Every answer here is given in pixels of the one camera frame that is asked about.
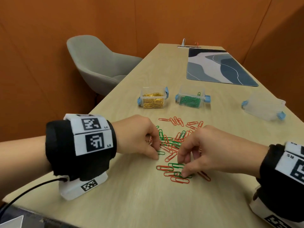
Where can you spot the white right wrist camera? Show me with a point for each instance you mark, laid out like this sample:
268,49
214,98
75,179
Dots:
256,208

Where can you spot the grey shell chair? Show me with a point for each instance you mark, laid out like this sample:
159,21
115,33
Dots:
99,64

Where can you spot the blue patterned desk mat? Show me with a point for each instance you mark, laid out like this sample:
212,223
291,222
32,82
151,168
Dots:
221,68

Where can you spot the sorted heap of gold clips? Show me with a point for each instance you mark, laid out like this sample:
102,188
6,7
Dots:
153,102

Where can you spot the person's left hand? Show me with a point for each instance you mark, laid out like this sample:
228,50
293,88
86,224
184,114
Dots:
135,135

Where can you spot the white left marker band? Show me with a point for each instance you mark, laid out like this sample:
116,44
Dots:
78,144

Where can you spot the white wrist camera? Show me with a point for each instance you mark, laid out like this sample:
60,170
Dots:
69,189
256,208

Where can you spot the pile of colored paper clips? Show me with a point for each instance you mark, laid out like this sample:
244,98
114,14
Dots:
171,144

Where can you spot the grey white box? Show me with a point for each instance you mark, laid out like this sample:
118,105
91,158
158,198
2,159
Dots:
12,223

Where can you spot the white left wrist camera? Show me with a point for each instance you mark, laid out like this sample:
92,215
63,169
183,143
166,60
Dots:
69,189

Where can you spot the white marker band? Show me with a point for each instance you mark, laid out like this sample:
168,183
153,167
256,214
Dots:
282,166
78,144

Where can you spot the sorted heap of green clips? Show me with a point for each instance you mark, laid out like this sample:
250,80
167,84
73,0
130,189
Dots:
190,100

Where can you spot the person's right hand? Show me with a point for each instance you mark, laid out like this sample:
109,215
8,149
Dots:
225,151

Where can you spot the white right marker band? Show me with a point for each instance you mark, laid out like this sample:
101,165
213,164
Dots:
282,166

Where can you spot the transparent box with blue latches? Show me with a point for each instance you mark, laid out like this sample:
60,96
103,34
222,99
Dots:
153,89
263,106
191,89

